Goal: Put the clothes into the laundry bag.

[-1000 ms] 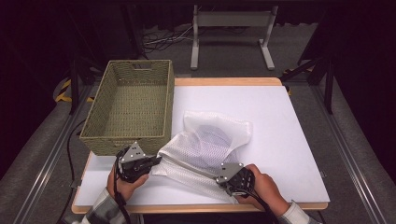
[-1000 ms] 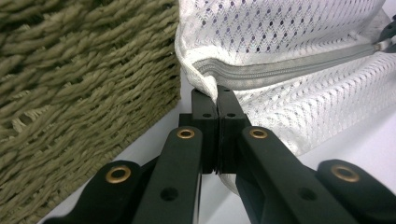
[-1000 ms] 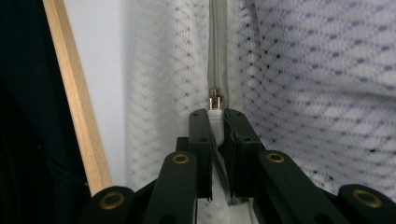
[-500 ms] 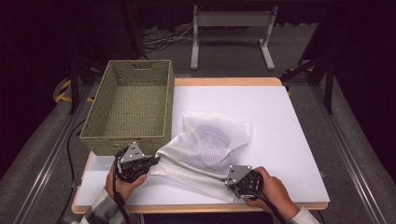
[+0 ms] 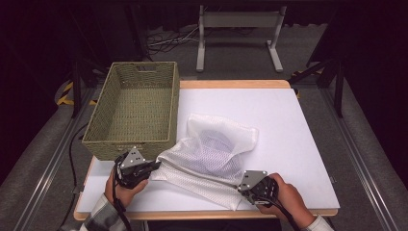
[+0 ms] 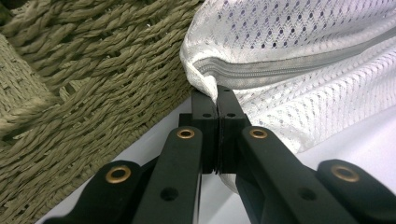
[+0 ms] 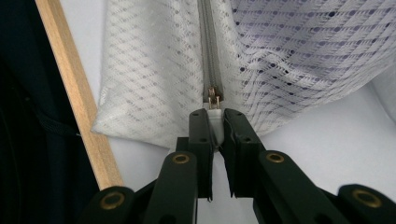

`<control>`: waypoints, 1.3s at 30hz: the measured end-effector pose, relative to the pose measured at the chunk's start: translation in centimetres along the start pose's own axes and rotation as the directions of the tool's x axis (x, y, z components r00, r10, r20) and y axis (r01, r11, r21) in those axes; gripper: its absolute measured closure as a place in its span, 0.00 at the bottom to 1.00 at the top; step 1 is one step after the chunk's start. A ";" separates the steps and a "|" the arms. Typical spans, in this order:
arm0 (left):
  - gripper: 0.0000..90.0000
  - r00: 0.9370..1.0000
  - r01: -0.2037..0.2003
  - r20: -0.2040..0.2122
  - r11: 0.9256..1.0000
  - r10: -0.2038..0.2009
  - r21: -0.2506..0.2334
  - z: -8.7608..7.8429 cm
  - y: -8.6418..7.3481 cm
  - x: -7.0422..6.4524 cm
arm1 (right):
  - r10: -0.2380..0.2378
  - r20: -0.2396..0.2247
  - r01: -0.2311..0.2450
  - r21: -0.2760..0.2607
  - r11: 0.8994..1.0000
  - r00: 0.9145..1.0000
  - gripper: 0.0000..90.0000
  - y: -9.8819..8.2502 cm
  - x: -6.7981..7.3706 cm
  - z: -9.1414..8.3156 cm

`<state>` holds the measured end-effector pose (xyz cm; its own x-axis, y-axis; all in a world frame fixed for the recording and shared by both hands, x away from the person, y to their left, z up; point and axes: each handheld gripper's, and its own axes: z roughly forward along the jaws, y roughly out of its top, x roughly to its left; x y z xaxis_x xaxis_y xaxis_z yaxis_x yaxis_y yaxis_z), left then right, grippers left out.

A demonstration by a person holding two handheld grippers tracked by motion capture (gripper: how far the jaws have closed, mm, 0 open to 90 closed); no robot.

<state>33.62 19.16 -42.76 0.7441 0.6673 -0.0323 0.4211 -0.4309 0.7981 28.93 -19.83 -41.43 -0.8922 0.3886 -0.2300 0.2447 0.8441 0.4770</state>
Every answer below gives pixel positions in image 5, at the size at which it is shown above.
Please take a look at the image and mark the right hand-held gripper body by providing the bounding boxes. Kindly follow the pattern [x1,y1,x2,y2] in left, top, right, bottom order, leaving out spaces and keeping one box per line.
[239,170,279,206]

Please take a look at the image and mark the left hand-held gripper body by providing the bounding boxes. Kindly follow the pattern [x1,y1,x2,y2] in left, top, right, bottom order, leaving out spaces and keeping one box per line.
[115,146,153,190]

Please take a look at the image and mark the white mesh laundry bag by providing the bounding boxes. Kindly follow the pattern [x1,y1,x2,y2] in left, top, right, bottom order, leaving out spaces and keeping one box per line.
[150,113,260,212]

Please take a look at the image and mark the green woven basket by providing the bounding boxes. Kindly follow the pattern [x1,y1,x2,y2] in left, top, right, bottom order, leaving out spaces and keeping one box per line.
[81,61,181,162]

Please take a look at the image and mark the person's left hand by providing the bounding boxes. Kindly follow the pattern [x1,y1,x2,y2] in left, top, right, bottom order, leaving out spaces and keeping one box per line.
[104,171,149,208]

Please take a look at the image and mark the person's right hand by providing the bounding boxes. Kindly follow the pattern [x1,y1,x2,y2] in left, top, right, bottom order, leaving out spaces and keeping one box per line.
[256,172,317,229]

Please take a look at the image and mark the white table mat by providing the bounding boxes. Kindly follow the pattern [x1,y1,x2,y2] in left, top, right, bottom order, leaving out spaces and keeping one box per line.
[76,88,341,215]

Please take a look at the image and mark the black metal stand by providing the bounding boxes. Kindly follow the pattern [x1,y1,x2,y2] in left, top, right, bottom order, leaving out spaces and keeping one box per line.
[288,57,345,118]
[71,57,109,118]

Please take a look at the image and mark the yellow black striped tape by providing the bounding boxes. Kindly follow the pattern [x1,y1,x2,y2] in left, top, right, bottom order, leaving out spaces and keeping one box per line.
[57,81,97,106]

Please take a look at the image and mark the grey metal stand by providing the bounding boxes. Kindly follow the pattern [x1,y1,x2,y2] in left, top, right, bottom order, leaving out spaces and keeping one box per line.
[195,4,288,73]

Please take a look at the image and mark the right hand-held gripper cable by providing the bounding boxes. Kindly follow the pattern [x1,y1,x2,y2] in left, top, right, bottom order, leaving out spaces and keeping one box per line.
[256,192,301,231]

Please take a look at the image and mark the hand-held gripper cable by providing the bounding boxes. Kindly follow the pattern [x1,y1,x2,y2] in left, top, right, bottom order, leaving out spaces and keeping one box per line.
[112,158,133,231]
[256,192,301,231]

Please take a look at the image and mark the left hand-held gripper cable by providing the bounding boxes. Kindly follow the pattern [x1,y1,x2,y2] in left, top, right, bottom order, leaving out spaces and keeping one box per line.
[112,158,133,231]

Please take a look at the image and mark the black floor cable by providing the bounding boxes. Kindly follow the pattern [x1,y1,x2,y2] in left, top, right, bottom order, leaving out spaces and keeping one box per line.
[62,123,89,222]

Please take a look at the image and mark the aluminium floor rail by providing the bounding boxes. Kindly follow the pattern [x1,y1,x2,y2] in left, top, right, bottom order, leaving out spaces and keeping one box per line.
[320,86,400,231]
[13,86,97,231]

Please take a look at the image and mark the bundle of floor cables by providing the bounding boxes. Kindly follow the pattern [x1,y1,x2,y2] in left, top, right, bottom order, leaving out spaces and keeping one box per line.
[145,25,201,57]

